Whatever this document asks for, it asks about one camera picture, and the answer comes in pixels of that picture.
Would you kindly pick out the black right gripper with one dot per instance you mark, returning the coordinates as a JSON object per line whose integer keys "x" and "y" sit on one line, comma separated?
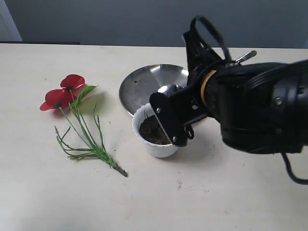
{"x": 206, "y": 93}

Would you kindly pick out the steel spoon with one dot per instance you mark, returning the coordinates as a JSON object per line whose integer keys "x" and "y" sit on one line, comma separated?
{"x": 170, "y": 89}

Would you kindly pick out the red artificial flower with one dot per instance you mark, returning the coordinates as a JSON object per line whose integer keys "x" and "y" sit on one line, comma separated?
{"x": 66, "y": 100}

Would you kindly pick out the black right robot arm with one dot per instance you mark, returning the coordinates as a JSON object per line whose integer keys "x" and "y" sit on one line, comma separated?
{"x": 261, "y": 108}

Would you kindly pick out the white scalloped plastic pot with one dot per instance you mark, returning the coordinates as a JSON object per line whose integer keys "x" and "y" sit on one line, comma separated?
{"x": 156, "y": 150}

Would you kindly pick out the dark potting soil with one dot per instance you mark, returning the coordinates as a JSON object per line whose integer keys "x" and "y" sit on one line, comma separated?
{"x": 151, "y": 131}

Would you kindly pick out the round steel plate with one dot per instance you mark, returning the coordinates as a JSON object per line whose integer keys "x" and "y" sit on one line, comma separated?
{"x": 137, "y": 87}

